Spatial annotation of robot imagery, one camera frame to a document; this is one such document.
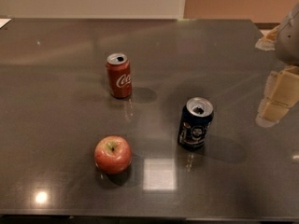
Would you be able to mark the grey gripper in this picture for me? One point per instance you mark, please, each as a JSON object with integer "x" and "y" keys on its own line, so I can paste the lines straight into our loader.
{"x": 290, "y": 42}

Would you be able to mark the dark blue pepsi can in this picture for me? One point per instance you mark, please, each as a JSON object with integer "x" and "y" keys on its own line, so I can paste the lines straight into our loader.
{"x": 196, "y": 117}

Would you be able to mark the red coca-cola can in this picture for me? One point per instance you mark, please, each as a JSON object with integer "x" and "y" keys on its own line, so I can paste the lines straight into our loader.
{"x": 119, "y": 75}

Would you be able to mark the red apple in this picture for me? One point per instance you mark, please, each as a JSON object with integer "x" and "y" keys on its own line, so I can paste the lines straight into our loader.
{"x": 112, "y": 155}

